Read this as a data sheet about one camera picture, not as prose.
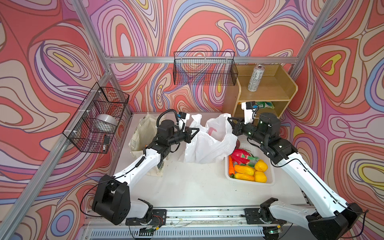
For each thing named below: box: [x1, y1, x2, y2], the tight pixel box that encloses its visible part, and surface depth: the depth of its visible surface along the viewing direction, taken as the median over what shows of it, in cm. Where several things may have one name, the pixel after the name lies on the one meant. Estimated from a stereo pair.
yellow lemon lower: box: [254, 171, 267, 183], surface depth 80 cm
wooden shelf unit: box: [222, 64, 298, 121], surface depth 90 cm
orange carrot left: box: [228, 155, 235, 176], surface depth 89 cm
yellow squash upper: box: [234, 164, 255, 176], surface depth 85 cm
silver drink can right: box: [247, 63, 265, 92], surface depth 82 cm
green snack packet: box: [255, 101, 275, 110], surface depth 101 cm
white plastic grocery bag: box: [183, 113, 238, 164], surface depth 78 cm
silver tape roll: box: [92, 113, 118, 132], surface depth 74 cm
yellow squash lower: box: [234, 172, 255, 181], surface depth 84 cm
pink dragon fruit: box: [231, 148, 259, 167], surface depth 88 cm
